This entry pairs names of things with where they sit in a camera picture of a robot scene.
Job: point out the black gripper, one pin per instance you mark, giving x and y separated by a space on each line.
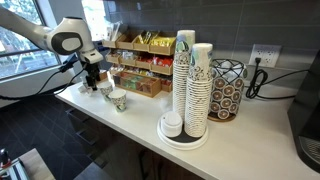
92 71

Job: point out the patterned paper cup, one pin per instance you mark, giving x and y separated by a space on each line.
118 100
106 90

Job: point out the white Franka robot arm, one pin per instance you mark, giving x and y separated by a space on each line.
30 31

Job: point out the small creamer cups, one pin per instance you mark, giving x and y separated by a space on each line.
83 89

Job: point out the white cup lid stack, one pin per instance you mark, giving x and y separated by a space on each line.
171 124

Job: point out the tall paper cup stack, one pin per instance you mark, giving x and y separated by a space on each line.
181 83

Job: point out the short paper cup stack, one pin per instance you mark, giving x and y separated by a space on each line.
198 100

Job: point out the wooden tea bag box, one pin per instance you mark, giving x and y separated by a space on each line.
136 88

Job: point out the white wrapped stir sticks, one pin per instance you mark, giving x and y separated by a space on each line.
113 30

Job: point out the yellow green packets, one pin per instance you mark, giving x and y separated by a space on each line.
146 37

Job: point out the red packets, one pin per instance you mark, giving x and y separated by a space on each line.
163 61

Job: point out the dark wood lower cabinet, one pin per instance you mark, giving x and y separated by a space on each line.
126 153

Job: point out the yellow sweetener packets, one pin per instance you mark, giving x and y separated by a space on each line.
162 41

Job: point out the light wooden table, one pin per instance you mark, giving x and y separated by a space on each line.
36 166

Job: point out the white round cup holder tray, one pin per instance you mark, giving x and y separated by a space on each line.
180 144

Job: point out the silver and red metal fixture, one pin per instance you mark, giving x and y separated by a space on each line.
11 170

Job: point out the black coffee machine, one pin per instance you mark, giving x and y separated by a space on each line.
306 116

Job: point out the window with dark frame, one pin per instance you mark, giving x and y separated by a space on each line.
30 50

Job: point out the white wall outlet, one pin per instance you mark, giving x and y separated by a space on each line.
266 55

